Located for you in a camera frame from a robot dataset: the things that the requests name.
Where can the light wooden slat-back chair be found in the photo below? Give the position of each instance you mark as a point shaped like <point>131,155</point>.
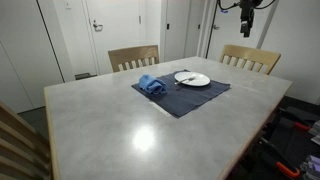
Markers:
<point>133,53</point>
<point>250,51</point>
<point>20,146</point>

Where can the aluminium profile rail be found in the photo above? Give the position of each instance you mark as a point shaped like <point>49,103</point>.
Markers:
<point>311,168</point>

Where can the black perforated base board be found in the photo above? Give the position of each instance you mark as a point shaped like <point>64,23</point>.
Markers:
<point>290,146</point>

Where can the grey aluminium blocks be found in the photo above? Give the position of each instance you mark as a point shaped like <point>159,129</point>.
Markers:
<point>315,131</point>

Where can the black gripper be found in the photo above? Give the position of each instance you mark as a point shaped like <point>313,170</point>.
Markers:
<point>247,11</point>

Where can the crumpled light blue cloth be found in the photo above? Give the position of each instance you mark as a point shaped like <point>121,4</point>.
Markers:
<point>150,83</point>

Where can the silver metal fork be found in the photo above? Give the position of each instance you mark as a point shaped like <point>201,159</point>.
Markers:
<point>185,80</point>

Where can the white wall light switch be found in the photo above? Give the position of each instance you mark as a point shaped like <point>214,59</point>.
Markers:
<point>67,4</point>

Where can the dark blue woven table mat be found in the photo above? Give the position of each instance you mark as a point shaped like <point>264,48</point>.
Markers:
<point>186,100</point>

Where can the round white plate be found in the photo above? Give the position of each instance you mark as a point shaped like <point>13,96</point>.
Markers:
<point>201,81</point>

